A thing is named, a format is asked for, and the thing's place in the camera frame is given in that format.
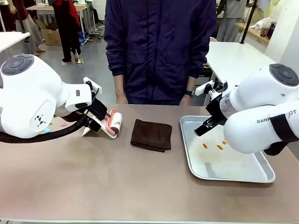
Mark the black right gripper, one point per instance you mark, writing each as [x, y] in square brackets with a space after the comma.
[217, 110]

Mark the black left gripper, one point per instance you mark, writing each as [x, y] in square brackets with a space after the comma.
[87, 119]

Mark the pink lint roller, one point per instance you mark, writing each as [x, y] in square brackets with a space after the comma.
[115, 121]

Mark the dark brown towel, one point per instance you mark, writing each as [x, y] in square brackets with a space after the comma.
[151, 135]

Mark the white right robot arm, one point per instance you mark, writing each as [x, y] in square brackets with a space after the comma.
[252, 98]

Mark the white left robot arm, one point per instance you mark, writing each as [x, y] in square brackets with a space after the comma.
[28, 98]

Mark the person's right forearm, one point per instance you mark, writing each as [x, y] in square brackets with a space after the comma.
[118, 84]

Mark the person's left forearm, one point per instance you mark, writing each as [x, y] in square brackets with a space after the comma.
[192, 84]

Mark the person's left hand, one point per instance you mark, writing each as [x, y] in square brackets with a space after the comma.
[186, 100]

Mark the person's right hand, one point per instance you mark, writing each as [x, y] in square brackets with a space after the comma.
[122, 99]

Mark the white folded stand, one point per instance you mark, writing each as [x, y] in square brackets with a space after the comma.
[111, 136]

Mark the pink paper scrap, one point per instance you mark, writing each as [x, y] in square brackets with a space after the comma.
[63, 124]

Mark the silver metal tray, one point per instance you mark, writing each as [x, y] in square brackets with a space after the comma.
[210, 163]

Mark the black wristwatch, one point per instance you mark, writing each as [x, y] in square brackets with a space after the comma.
[190, 93]

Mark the cyan paper scrap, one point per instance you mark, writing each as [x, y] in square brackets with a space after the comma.
[47, 130]

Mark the large white side table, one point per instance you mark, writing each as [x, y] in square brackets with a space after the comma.
[233, 58]

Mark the person in navy jacket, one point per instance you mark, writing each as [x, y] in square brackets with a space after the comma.
[158, 46]

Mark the cardboard box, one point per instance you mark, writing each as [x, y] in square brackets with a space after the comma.
[52, 36]

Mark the person in red and black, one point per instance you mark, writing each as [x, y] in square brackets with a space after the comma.
[67, 25]

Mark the wooden side bench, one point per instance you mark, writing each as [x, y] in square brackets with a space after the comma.
[254, 32]

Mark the person in grey clothes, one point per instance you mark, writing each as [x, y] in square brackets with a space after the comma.
[231, 21]

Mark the black vertical pole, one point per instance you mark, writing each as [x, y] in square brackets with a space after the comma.
[247, 23]

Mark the brown jar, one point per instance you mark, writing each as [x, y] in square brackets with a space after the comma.
[264, 31]

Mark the white plastic bag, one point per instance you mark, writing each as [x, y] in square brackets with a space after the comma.
[259, 24]

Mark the person in grey skirt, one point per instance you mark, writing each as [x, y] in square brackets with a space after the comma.
[28, 28]

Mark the small white side table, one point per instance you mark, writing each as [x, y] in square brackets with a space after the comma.
[11, 38]

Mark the wooden background table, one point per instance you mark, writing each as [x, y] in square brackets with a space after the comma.
[46, 8]

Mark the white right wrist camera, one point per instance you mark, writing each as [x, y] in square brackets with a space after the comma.
[202, 88]

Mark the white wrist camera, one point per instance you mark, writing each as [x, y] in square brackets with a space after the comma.
[202, 88]
[90, 82]

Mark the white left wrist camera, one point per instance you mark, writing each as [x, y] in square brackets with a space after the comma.
[90, 82]

